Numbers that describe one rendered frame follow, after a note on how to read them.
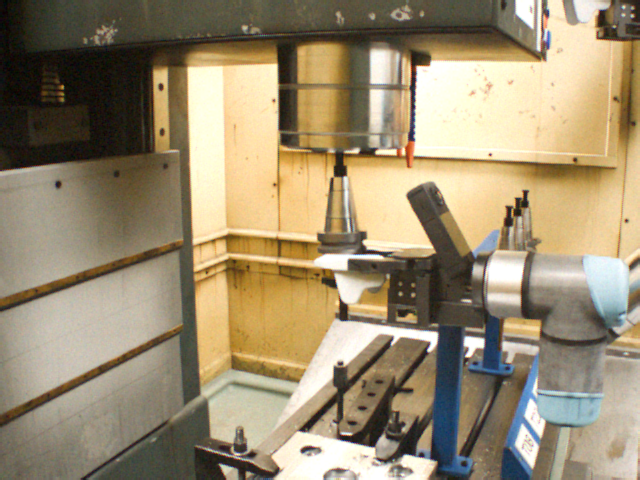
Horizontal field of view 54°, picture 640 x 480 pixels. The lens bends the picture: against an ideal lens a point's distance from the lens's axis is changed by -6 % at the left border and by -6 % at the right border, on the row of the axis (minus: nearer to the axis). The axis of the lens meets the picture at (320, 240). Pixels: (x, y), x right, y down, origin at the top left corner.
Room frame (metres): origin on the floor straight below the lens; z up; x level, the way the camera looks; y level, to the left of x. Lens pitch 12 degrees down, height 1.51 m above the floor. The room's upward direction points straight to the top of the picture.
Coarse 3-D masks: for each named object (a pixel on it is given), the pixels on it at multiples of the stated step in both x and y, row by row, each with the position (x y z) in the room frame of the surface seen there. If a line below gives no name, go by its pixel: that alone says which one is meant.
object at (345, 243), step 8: (320, 232) 0.80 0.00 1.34; (360, 232) 0.80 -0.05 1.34; (320, 240) 0.79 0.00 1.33; (328, 240) 0.78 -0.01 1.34; (336, 240) 0.78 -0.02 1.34; (344, 240) 0.77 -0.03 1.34; (352, 240) 0.78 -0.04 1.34; (360, 240) 0.80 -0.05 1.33; (320, 248) 0.79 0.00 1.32; (328, 248) 0.78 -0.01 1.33; (336, 248) 0.78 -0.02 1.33; (344, 248) 0.78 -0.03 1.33; (352, 248) 0.78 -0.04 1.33; (360, 248) 0.80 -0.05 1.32
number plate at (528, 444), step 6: (522, 426) 1.01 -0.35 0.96; (522, 432) 0.99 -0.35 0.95; (528, 432) 1.01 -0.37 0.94; (516, 438) 0.97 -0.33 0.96; (522, 438) 0.98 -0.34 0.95; (528, 438) 0.99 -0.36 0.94; (516, 444) 0.95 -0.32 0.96; (522, 444) 0.96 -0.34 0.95; (528, 444) 0.98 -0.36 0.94; (534, 444) 0.99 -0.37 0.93; (522, 450) 0.95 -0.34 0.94; (528, 450) 0.96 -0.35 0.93; (534, 450) 0.98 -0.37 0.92; (522, 456) 0.94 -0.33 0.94; (528, 456) 0.95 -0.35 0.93; (534, 456) 0.96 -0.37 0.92; (528, 462) 0.93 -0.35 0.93
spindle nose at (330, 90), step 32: (288, 64) 0.76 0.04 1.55; (320, 64) 0.73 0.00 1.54; (352, 64) 0.72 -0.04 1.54; (384, 64) 0.74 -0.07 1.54; (288, 96) 0.76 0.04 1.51; (320, 96) 0.73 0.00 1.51; (352, 96) 0.72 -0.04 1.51; (384, 96) 0.74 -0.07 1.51; (288, 128) 0.76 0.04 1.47; (320, 128) 0.73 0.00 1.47; (352, 128) 0.72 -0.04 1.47; (384, 128) 0.74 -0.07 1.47
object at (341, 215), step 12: (336, 180) 0.80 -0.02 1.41; (348, 180) 0.80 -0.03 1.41; (336, 192) 0.80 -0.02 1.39; (348, 192) 0.80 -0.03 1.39; (336, 204) 0.79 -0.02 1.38; (348, 204) 0.79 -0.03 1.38; (336, 216) 0.79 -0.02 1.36; (348, 216) 0.79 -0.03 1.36; (324, 228) 0.80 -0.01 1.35; (336, 228) 0.79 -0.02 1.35; (348, 228) 0.79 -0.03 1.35
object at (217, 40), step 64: (64, 0) 0.83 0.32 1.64; (128, 0) 0.78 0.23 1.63; (192, 0) 0.74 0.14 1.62; (256, 0) 0.71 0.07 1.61; (320, 0) 0.68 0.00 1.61; (384, 0) 0.65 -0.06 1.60; (448, 0) 0.62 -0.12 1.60; (512, 0) 0.68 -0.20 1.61; (192, 64) 1.17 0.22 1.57; (256, 64) 1.21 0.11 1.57
